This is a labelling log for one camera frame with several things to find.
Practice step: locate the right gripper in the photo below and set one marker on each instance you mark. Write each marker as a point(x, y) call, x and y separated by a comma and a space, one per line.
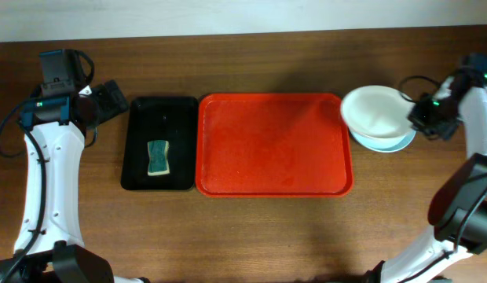
point(421, 109)

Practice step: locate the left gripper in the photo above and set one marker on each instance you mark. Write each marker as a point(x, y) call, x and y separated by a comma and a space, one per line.
point(108, 101)

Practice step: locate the white plate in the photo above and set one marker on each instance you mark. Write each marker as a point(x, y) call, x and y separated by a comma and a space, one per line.
point(378, 112)

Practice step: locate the light blue plate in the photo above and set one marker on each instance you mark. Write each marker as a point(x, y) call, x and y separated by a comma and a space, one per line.
point(384, 146)

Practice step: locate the green and yellow sponge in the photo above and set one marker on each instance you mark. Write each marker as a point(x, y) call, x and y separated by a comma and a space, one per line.
point(158, 163)

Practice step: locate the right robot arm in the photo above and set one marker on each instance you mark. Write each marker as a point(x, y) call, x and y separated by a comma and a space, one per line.
point(457, 214)

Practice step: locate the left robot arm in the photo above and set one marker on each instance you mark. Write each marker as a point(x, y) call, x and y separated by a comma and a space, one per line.
point(55, 120)

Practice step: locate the black plastic tray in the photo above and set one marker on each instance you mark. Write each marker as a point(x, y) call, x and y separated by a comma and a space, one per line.
point(173, 119)

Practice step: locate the red plastic tray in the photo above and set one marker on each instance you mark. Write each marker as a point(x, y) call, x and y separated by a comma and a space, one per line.
point(273, 145)

